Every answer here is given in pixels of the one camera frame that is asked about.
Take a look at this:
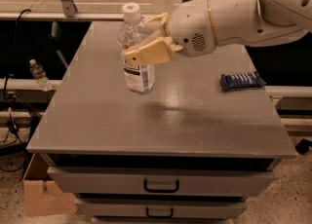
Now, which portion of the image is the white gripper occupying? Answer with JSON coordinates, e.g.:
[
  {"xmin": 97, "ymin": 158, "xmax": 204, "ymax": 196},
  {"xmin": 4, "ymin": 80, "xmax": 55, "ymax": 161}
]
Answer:
[{"xmin": 124, "ymin": 0, "xmax": 216, "ymax": 65}]

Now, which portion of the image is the clear plastic water bottle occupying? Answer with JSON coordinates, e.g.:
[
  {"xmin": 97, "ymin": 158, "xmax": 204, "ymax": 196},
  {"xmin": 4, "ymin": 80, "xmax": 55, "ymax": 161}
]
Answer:
[{"xmin": 117, "ymin": 2, "xmax": 156, "ymax": 94}]

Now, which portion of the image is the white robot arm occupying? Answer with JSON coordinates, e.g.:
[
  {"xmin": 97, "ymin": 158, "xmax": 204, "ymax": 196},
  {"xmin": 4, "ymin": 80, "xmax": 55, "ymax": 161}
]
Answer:
[{"xmin": 122, "ymin": 0, "xmax": 312, "ymax": 65}]

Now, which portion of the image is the small background water bottle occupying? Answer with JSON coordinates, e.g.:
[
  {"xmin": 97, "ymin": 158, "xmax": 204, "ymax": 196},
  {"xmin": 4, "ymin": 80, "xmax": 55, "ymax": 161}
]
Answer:
[{"xmin": 29, "ymin": 59, "xmax": 52, "ymax": 92}]

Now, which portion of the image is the blue snack bar wrapper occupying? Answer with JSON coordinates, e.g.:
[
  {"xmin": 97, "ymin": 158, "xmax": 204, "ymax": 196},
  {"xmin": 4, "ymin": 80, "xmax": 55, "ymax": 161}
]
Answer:
[{"xmin": 219, "ymin": 71, "xmax": 266, "ymax": 92}]

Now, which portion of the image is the grey drawer cabinet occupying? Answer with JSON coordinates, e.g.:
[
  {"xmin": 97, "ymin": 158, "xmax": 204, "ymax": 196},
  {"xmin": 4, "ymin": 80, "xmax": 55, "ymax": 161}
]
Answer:
[{"xmin": 28, "ymin": 21, "xmax": 295, "ymax": 224}]

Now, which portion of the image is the upper grey drawer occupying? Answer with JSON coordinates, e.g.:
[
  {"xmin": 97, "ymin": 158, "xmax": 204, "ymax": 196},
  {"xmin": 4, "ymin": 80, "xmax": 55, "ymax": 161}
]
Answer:
[{"xmin": 48, "ymin": 167, "xmax": 275, "ymax": 197}]

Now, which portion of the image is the grey drawer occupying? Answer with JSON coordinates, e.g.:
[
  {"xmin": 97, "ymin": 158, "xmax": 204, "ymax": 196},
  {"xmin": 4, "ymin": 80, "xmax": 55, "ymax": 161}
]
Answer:
[
  {"xmin": 48, "ymin": 167, "xmax": 275, "ymax": 197},
  {"xmin": 75, "ymin": 199, "xmax": 247, "ymax": 219}
]

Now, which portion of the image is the lower grey drawer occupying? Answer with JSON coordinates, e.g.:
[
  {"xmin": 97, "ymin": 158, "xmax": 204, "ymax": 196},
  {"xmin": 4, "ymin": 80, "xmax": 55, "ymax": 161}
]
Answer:
[{"xmin": 75, "ymin": 199, "xmax": 247, "ymax": 219}]

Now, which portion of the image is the cardboard box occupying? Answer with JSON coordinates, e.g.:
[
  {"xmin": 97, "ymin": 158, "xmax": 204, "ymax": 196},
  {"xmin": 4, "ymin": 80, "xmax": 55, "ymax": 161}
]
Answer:
[{"xmin": 22, "ymin": 154, "xmax": 77, "ymax": 216}]

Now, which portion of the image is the green handled tool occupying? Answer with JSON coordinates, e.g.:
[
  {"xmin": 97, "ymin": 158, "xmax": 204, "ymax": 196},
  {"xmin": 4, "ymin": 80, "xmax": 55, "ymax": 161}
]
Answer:
[{"xmin": 49, "ymin": 20, "xmax": 68, "ymax": 68}]

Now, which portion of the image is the black cable on floor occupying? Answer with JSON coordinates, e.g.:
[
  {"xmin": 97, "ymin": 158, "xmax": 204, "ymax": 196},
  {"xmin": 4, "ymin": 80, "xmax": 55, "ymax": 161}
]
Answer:
[{"xmin": 0, "ymin": 8, "xmax": 37, "ymax": 173}]

